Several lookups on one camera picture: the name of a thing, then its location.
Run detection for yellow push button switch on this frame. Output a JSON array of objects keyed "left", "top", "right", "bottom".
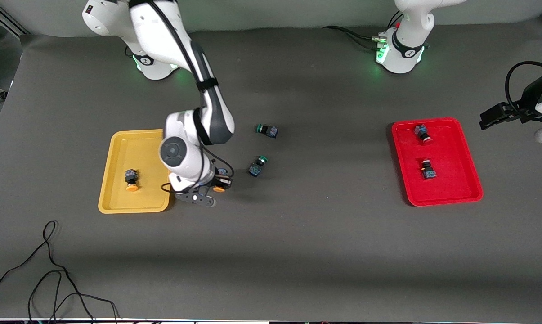
[
  {"left": 124, "top": 169, "right": 140, "bottom": 193},
  {"left": 212, "top": 168, "right": 232, "bottom": 193}
]

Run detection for red push button switch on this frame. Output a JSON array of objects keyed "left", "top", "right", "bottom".
[
  {"left": 421, "top": 157, "right": 437, "bottom": 180},
  {"left": 414, "top": 124, "right": 434, "bottom": 145}
]

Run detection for yellow plastic tray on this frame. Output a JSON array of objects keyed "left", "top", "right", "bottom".
[{"left": 98, "top": 130, "right": 177, "bottom": 214}]

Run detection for red plastic tray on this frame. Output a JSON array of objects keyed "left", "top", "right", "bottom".
[{"left": 391, "top": 117, "right": 484, "bottom": 207}]

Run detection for dark grey table mat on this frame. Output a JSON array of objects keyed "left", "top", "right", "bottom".
[{"left": 0, "top": 18, "right": 542, "bottom": 322}]

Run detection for thin black loose cable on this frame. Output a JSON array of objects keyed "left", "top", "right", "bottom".
[{"left": 0, "top": 220, "right": 119, "bottom": 323}]

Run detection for left arm base black cables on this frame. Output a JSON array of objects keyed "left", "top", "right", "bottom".
[{"left": 323, "top": 11, "right": 404, "bottom": 50}]

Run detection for aluminium frame rail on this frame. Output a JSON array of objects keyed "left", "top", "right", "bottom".
[{"left": 0, "top": 0, "right": 28, "bottom": 36}]

